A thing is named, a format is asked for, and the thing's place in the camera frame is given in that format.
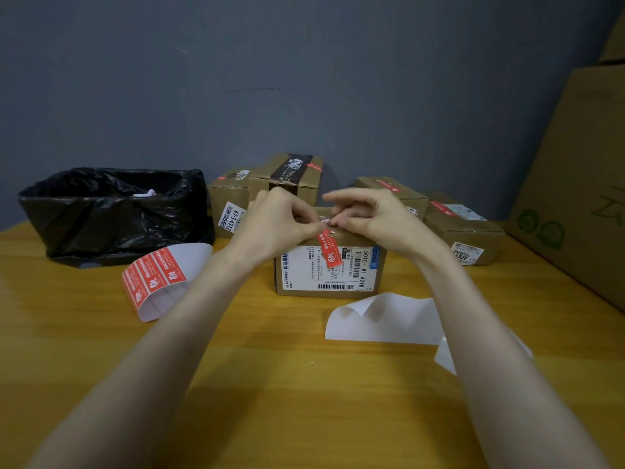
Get person's left hand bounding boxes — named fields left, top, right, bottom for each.
left=229, top=186, right=329, bottom=265

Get person's right hand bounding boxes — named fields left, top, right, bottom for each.
left=322, top=188, right=448, bottom=265

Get small brown cardboard box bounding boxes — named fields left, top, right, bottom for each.
left=354, top=176, right=430, bottom=220
left=207, top=168, right=253, bottom=239
left=273, top=206, right=387, bottom=300

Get box with black tape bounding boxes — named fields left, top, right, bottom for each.
left=247, top=152, right=324, bottom=206

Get white blue shipping label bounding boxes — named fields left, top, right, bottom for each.
left=281, top=244, right=381, bottom=292

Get white barcode label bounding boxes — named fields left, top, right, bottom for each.
left=443, top=204, right=488, bottom=222

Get long brown cardboard box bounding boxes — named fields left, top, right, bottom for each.
left=423, top=192, right=507, bottom=266

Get white end label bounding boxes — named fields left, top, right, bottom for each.
left=450, top=242, right=484, bottom=266

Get red sticker label strip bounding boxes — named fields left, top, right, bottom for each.
left=121, top=242, right=214, bottom=323

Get white backing paper strip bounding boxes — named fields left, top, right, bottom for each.
left=324, top=292, right=534, bottom=377

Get person's left forearm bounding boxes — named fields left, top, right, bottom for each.
left=27, top=246, right=260, bottom=469

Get person's right forearm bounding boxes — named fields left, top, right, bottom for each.
left=415, top=246, right=611, bottom=469

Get black plastic trash bag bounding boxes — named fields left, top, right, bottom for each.
left=18, top=167, right=215, bottom=269

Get large green printed carton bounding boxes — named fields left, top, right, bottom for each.
left=505, top=64, right=625, bottom=311
left=598, top=9, right=625, bottom=64

